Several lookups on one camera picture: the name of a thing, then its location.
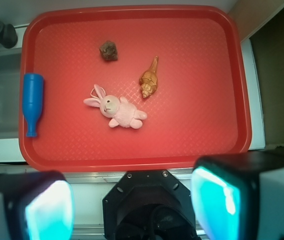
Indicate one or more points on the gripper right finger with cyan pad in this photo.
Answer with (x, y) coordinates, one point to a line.
(240, 196)

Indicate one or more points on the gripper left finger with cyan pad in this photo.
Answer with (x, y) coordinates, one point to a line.
(36, 206)

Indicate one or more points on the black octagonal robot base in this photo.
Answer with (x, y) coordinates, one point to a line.
(149, 205)

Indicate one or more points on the pink plush bunny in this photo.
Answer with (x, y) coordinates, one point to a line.
(118, 109)

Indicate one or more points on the blue plastic bottle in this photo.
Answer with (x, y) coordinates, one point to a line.
(32, 101)

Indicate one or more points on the red plastic tray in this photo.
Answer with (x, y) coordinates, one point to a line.
(200, 107)

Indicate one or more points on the steel sink basin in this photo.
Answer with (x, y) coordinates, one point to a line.
(9, 93)

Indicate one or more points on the golden brown conch shell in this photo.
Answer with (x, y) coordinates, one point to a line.
(148, 80)

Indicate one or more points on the brown rock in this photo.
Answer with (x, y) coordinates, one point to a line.
(108, 51)

